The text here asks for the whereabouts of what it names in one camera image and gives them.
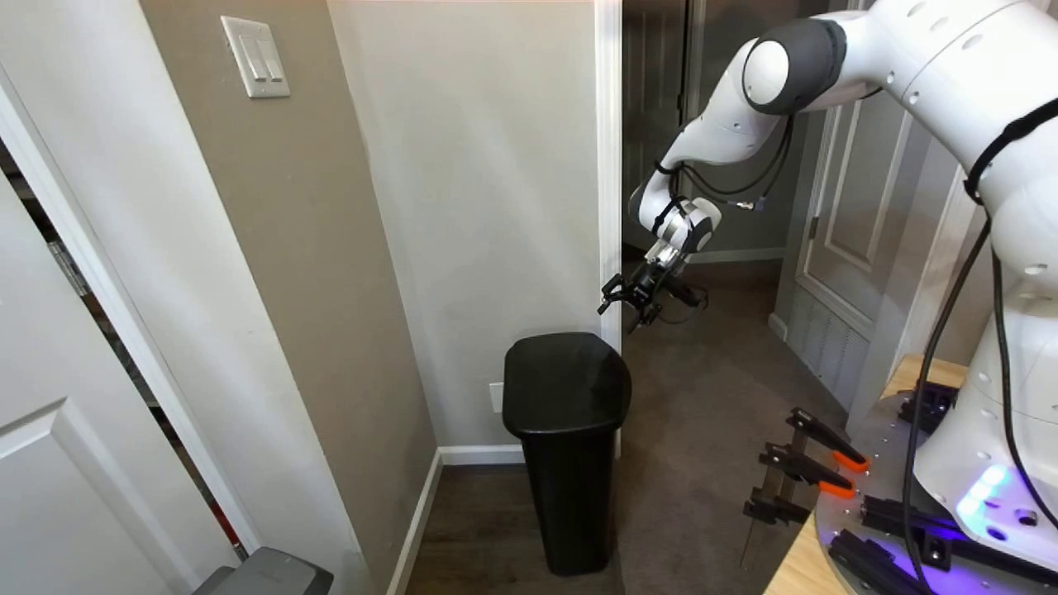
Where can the black orange bar clamp upper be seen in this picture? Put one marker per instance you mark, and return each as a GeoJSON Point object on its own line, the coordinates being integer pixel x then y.
{"type": "Point", "coordinates": [827, 439]}

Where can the white wall outlet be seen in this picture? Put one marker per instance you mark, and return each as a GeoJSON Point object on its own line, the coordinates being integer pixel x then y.
{"type": "Point", "coordinates": [496, 398]}

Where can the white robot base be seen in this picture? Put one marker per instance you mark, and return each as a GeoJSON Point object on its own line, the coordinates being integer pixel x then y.
{"type": "Point", "coordinates": [994, 460]}

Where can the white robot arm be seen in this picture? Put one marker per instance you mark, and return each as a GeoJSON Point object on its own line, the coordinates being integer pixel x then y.
{"type": "Point", "coordinates": [975, 74]}

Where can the white door at left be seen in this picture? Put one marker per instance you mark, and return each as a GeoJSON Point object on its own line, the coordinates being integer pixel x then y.
{"type": "Point", "coordinates": [89, 493]}

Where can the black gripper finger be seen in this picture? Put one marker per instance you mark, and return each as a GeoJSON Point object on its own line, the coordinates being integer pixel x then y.
{"type": "Point", "coordinates": [614, 294]}
{"type": "Point", "coordinates": [650, 313]}

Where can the white wall light switch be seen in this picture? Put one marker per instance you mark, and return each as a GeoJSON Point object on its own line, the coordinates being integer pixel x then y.
{"type": "Point", "coordinates": [257, 58]}

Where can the grey panelled door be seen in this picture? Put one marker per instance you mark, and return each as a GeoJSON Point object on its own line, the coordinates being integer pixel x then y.
{"type": "Point", "coordinates": [871, 249]}

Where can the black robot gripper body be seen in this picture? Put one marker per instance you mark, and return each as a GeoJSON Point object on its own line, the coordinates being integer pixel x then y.
{"type": "Point", "coordinates": [679, 234]}

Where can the black orange bar clamp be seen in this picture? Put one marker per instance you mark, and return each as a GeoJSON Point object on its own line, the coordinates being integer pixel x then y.
{"type": "Point", "coordinates": [827, 439]}
{"type": "Point", "coordinates": [784, 467]}

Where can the black orange bar clamp lower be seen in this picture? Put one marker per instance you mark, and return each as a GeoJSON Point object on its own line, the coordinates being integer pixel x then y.
{"type": "Point", "coordinates": [784, 467]}

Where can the black plastic trash can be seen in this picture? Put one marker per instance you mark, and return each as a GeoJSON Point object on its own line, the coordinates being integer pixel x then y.
{"type": "Point", "coordinates": [568, 398]}

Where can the black clamp on table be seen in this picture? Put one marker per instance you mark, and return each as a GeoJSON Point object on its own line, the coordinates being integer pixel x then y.
{"type": "Point", "coordinates": [921, 554]}

